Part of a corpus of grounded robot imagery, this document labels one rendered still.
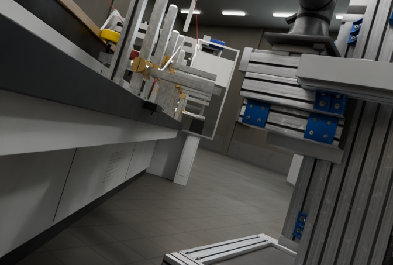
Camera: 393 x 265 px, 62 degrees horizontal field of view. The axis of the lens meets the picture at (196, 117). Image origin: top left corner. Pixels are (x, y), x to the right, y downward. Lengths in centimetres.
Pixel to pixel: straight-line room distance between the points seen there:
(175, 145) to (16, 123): 358
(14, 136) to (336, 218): 100
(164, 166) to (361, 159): 315
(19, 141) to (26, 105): 6
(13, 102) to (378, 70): 81
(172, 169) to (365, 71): 338
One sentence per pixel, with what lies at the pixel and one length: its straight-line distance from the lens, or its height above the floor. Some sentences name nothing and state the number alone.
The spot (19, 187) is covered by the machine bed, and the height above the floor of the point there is 33.
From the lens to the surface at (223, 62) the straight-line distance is 403.
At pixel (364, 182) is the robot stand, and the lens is 122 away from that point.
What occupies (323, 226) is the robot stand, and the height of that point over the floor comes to 46.
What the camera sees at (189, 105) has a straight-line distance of 395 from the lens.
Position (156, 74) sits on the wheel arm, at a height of 80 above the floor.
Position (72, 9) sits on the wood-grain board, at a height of 88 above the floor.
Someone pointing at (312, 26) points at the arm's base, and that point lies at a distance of 119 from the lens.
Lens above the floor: 64
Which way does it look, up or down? 3 degrees up
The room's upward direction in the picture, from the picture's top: 17 degrees clockwise
